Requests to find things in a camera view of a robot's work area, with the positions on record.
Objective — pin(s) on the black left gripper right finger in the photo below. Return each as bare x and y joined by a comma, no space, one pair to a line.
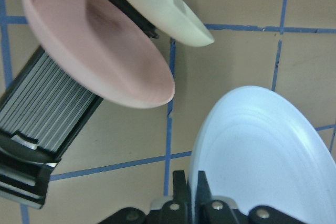
203,190

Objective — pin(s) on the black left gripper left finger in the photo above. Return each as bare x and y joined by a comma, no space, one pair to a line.
180,190

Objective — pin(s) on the blue plate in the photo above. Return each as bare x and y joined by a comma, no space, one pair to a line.
256,148

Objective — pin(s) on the pink plate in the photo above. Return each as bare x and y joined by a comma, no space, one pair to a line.
102,49

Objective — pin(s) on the cream plate in rack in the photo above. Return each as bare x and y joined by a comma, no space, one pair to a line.
175,18

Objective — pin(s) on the black dish rack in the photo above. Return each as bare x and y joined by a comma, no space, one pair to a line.
42,112

